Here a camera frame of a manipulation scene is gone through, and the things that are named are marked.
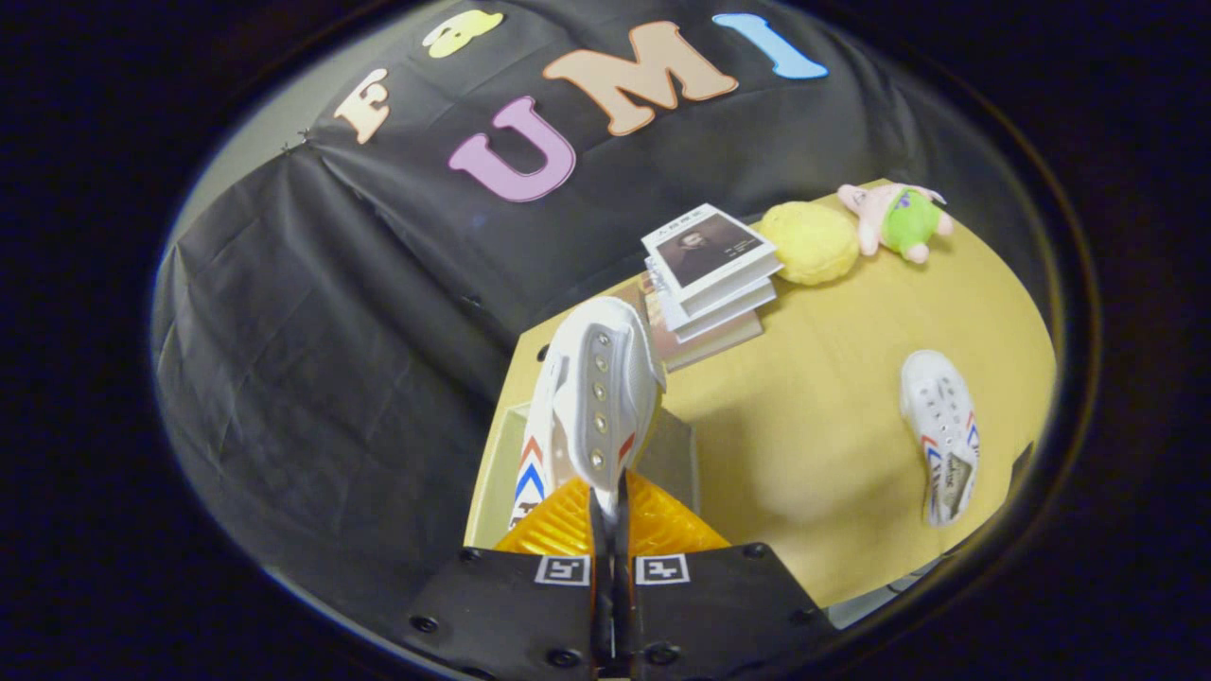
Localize white striped shoe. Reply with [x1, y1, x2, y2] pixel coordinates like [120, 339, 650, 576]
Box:
[899, 350, 981, 528]
[508, 296, 668, 531]

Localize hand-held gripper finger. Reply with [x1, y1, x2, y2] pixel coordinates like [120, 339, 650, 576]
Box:
[615, 468, 838, 681]
[407, 476, 612, 681]

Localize yellow plush cushion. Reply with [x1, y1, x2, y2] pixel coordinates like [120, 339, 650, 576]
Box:
[757, 201, 860, 287]

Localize thick brown cover book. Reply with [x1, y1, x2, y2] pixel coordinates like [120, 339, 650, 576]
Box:
[646, 284, 763, 372]

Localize grey fabric storage box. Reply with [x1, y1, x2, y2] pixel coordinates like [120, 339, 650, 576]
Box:
[464, 402, 701, 551]

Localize white portrait cover book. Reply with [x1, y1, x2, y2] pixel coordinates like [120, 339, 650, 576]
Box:
[641, 203, 784, 318]

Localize black backdrop cloth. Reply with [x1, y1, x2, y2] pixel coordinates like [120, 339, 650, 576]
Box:
[151, 0, 1061, 606]

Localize plain white book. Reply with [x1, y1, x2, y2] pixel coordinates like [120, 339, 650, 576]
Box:
[653, 274, 779, 343]

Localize pink and green plush toy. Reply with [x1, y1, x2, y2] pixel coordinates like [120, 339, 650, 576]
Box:
[837, 182, 955, 264]

